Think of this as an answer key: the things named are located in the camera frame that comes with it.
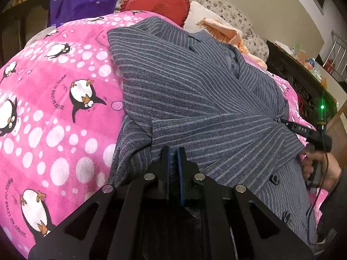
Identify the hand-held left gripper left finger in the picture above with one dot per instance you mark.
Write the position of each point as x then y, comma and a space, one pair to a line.
168, 168

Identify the purple bag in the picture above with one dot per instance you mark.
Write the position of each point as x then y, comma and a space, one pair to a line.
81, 0

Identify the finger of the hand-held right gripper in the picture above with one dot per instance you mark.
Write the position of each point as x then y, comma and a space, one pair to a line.
284, 123

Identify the dark carved wooden cabinet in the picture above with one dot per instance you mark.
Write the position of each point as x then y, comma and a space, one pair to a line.
292, 73

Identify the dark wooden shelf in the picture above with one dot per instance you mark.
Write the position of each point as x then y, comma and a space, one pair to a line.
16, 27

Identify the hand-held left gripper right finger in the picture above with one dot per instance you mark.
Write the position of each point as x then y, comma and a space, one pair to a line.
181, 173

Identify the metal railing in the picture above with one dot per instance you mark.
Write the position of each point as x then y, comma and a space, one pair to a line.
336, 48

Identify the light wooden board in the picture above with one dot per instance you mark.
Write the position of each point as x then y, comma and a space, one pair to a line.
338, 130

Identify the person's right hand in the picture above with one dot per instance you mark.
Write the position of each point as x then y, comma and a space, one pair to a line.
326, 168

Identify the peach fringed cloth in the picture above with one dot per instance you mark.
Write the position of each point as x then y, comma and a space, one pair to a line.
225, 31

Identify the white pillow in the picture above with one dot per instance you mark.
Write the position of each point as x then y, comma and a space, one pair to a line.
200, 13

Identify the person's right forearm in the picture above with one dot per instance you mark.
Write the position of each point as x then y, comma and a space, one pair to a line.
336, 203

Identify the red cushion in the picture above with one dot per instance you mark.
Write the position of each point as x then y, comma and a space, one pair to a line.
160, 5

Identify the grey striped jacket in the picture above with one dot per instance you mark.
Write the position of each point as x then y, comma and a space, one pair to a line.
189, 86

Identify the blue-capped bottle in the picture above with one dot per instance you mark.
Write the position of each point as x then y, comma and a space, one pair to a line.
311, 61

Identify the pink penguin print blanket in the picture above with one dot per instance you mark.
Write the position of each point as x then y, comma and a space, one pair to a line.
54, 113

